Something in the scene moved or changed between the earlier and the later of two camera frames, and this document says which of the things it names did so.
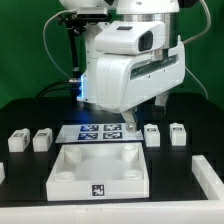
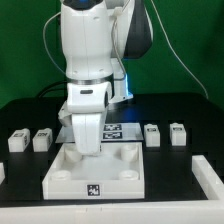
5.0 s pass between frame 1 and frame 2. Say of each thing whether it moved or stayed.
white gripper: moved
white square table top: stayed
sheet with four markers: stayed
